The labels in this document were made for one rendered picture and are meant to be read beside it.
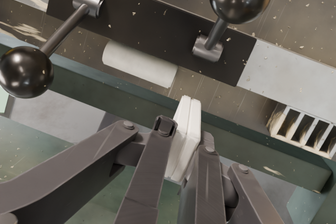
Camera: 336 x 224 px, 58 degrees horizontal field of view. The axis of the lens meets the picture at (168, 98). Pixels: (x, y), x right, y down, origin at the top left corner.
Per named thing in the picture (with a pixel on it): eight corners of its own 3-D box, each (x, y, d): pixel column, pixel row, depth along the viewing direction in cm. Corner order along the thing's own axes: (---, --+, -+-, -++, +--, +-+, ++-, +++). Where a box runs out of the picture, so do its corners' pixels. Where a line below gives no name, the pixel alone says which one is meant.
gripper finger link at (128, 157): (157, 180, 15) (102, 159, 15) (168, 139, 20) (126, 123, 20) (167, 156, 15) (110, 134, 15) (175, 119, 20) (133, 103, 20)
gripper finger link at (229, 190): (194, 165, 15) (251, 187, 15) (196, 127, 20) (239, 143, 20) (183, 190, 15) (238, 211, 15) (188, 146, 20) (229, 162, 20)
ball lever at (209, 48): (216, 77, 30) (272, 17, 16) (180, 63, 30) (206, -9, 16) (229, 42, 30) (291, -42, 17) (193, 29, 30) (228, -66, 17)
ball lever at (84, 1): (110, 21, 31) (37, 116, 22) (76, 7, 31) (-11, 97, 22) (115, -13, 28) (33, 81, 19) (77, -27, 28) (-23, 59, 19)
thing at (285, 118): (320, 147, 36) (331, 159, 33) (265, 126, 36) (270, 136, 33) (338, 118, 34) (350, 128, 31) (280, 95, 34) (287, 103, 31)
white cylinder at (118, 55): (107, 60, 35) (171, 85, 35) (99, 65, 33) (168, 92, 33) (114, 36, 35) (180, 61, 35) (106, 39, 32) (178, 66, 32)
